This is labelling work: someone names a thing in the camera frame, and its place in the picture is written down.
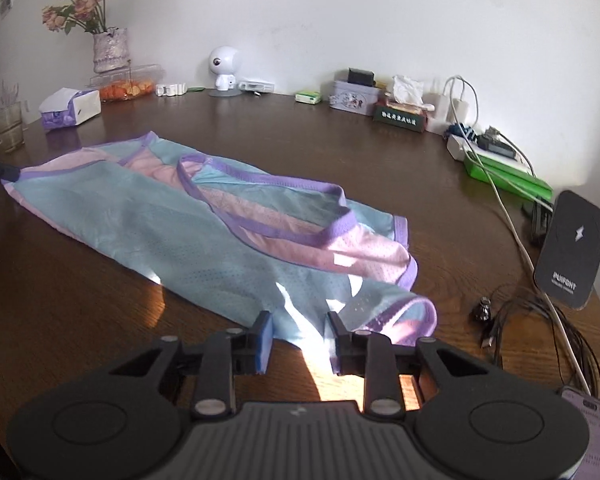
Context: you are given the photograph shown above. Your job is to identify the white charger adapter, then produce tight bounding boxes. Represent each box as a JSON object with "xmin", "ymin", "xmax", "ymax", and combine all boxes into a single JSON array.
[
  {"xmin": 424, "ymin": 91, "xmax": 451, "ymax": 121},
  {"xmin": 450, "ymin": 100, "xmax": 473, "ymax": 126}
]

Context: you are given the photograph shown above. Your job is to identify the dried sprigs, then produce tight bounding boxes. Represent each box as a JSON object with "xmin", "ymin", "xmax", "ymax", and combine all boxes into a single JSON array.
[{"xmin": 0, "ymin": 79, "xmax": 22, "ymax": 111}]

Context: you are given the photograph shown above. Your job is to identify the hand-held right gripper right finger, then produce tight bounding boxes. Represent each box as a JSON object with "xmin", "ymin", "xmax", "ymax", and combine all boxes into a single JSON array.
[{"xmin": 326, "ymin": 310, "xmax": 491, "ymax": 418}]

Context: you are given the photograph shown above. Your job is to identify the blue mesh vest purple trim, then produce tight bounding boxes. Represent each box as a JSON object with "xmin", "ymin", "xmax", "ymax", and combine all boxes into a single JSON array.
[{"xmin": 2, "ymin": 131, "xmax": 438, "ymax": 356}]

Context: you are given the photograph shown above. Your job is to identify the glass cup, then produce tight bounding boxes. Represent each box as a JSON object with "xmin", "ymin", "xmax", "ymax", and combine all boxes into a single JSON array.
[{"xmin": 0, "ymin": 101, "xmax": 27, "ymax": 154}]

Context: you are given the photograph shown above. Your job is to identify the clear plastic food container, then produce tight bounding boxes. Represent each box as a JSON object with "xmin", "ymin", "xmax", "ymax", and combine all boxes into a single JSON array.
[{"xmin": 90, "ymin": 64, "xmax": 165, "ymax": 103}]

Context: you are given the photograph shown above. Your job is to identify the white crumpled tissue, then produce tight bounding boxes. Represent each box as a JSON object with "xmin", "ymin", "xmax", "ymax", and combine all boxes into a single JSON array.
[{"xmin": 392, "ymin": 75, "xmax": 425, "ymax": 106}]

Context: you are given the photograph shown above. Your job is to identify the black folding holder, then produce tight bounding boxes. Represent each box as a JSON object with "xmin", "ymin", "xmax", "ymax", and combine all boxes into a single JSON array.
[{"xmin": 522, "ymin": 199, "xmax": 553, "ymax": 247}]

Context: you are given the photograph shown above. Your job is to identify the black cable bundle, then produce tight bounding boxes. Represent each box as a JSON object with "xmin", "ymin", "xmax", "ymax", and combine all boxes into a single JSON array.
[{"xmin": 480, "ymin": 282, "xmax": 600, "ymax": 401}]

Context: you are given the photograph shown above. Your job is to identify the white rectangular block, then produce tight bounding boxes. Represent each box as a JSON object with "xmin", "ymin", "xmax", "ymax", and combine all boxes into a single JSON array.
[{"xmin": 446, "ymin": 133, "xmax": 473, "ymax": 162}]

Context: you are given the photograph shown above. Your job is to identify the purple tissue pack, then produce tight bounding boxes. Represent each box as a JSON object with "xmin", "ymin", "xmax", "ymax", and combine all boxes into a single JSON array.
[{"xmin": 39, "ymin": 87, "xmax": 102, "ymax": 131}]

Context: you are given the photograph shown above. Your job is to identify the green flat box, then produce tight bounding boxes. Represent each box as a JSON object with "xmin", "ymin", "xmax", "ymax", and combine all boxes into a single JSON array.
[{"xmin": 462, "ymin": 152, "xmax": 553, "ymax": 203}]

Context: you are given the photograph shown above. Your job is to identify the mottled purple vase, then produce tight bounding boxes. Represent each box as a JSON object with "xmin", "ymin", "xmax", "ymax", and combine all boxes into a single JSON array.
[{"xmin": 92, "ymin": 27, "xmax": 130, "ymax": 74}]

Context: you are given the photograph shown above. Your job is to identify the dark green tissue box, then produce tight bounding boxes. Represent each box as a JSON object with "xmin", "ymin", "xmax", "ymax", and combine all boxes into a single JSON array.
[{"xmin": 372, "ymin": 100, "xmax": 427, "ymax": 133}]

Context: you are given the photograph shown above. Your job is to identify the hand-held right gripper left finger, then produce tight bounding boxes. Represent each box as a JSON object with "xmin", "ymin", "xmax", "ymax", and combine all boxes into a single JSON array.
[{"xmin": 109, "ymin": 310, "xmax": 276, "ymax": 418}]

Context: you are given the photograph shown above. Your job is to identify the white rectangular device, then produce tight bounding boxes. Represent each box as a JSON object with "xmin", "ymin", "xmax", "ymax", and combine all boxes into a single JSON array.
[{"xmin": 237, "ymin": 79, "xmax": 275, "ymax": 95}]

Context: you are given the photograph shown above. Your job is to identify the smartphone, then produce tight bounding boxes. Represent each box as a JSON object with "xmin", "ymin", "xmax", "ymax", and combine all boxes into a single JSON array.
[{"xmin": 560, "ymin": 385, "xmax": 600, "ymax": 480}]

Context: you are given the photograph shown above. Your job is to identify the printed tin box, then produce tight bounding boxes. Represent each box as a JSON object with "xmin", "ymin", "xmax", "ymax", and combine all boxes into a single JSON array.
[{"xmin": 328, "ymin": 79, "xmax": 381, "ymax": 117}]

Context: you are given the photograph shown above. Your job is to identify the white round-headed robot figure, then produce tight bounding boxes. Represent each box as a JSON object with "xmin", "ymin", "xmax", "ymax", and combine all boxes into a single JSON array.
[{"xmin": 207, "ymin": 46, "xmax": 243, "ymax": 97}]

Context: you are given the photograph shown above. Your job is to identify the black wireless charger stand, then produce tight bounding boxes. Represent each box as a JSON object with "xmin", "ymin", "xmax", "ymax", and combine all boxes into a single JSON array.
[{"xmin": 532, "ymin": 189, "xmax": 600, "ymax": 311}]

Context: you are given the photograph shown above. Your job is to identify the blue plug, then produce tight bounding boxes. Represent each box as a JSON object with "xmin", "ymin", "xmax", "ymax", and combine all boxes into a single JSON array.
[{"xmin": 452, "ymin": 122, "xmax": 482, "ymax": 145}]

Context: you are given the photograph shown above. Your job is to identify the dark electronic module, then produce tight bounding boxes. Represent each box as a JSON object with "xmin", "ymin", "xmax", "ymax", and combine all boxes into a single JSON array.
[{"xmin": 477, "ymin": 127, "xmax": 521, "ymax": 157}]

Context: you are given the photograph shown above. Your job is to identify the white cable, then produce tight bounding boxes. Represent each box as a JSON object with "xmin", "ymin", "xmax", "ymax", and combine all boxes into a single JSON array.
[{"xmin": 442, "ymin": 75, "xmax": 598, "ymax": 396}]

